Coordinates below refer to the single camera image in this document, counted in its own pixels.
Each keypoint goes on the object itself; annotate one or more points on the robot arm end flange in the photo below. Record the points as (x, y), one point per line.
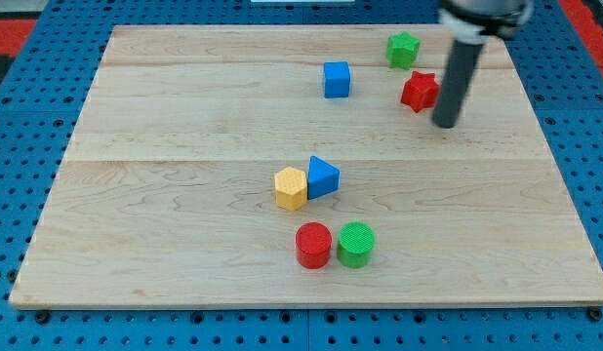
(474, 21)

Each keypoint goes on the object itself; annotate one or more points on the green cylinder block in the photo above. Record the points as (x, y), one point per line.
(355, 244)

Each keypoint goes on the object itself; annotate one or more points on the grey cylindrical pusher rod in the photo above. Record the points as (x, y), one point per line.
(459, 71)

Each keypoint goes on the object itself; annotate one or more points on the green star block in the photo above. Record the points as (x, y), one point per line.
(402, 50)

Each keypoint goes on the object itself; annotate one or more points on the red cylinder block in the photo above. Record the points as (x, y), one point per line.
(313, 245)

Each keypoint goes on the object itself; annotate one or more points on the blue cube block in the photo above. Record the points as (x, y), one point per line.
(336, 79)

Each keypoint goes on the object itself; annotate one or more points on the red star block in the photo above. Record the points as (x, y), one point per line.
(420, 91)

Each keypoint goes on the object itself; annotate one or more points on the blue triangle block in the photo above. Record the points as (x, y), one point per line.
(323, 178)

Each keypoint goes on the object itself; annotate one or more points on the wooden board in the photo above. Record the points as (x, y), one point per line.
(165, 196)

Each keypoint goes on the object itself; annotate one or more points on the yellow hexagon block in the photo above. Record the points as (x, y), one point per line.
(290, 188)

